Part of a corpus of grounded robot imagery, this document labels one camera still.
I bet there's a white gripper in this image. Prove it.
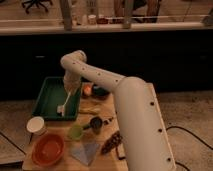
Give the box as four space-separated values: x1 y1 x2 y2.
63 70 81 94

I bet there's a white brush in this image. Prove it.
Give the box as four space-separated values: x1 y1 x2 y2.
57 92 71 117

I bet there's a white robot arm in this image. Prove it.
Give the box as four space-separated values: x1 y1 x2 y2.
60 50 176 171

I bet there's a green plastic tray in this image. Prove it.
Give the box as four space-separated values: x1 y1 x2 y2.
32 77 81 121

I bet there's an orange round fruit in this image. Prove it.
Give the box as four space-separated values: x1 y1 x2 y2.
82 84 92 97

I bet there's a dark teal bowl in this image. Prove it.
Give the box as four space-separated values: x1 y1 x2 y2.
92 85 109 100

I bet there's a dark metal measuring cup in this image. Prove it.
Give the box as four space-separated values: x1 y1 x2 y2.
83 117 103 134

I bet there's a green measuring cup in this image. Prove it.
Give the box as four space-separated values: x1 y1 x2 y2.
68 124 83 140

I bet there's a white paper cup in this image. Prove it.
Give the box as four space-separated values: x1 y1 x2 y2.
26 116 46 135

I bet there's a white jar on shelf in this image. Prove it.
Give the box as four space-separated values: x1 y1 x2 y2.
88 15 97 25

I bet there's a wooden board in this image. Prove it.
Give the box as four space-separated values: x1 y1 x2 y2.
21 82 177 171

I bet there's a brown beaded object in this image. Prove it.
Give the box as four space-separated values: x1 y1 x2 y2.
101 131 122 155

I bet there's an orange bowl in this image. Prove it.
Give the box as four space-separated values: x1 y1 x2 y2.
31 133 65 167

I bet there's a grey folded cloth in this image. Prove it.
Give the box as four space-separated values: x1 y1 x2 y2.
70 142 100 166

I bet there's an office chair base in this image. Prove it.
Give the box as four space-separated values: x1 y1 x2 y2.
21 0 53 14

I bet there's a black cable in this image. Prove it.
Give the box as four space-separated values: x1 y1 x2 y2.
165 125 213 171

